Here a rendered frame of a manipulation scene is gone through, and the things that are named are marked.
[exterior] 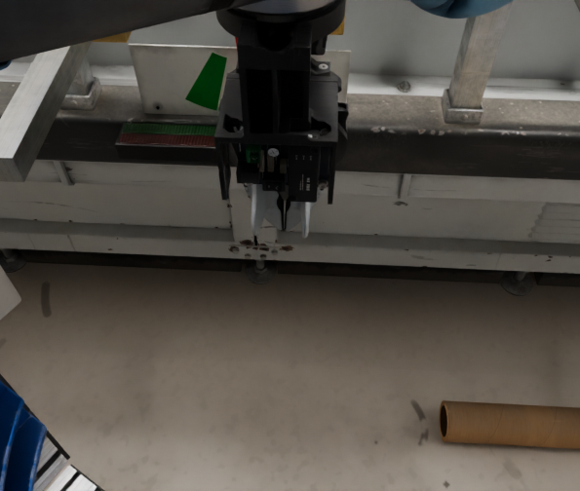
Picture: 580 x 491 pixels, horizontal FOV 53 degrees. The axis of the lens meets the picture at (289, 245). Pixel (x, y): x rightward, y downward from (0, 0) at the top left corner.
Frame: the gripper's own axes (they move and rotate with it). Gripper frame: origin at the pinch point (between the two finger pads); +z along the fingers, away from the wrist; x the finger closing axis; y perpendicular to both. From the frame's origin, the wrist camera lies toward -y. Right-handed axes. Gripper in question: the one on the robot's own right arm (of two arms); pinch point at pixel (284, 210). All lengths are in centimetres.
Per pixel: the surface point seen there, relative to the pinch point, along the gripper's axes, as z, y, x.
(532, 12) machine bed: 9, -50, 33
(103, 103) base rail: 12.7, -29.3, -25.8
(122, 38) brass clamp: 1.8, -27.5, -20.5
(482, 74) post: 5.5, -28.2, 21.8
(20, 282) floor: 83, -48, -69
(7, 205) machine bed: 61, -54, -66
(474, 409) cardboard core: 75, -17, 36
